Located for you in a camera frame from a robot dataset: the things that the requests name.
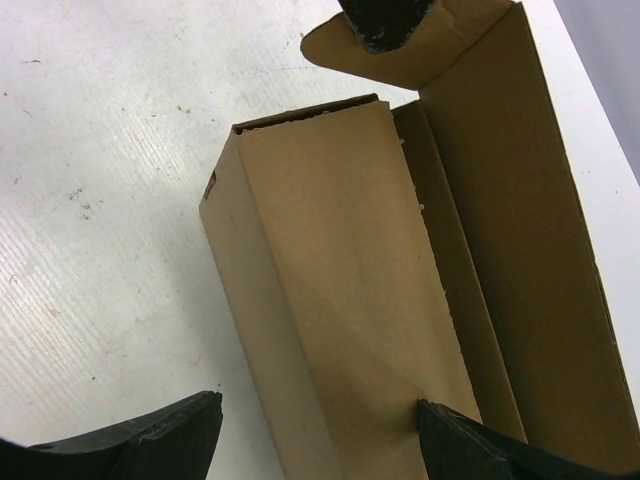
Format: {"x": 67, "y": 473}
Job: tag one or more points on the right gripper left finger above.
{"x": 174, "y": 442}

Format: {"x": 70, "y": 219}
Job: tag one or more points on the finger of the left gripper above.
{"x": 384, "y": 25}

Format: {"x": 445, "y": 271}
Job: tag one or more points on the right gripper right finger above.
{"x": 454, "y": 446}

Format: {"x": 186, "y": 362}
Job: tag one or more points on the brown cardboard box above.
{"x": 373, "y": 257}

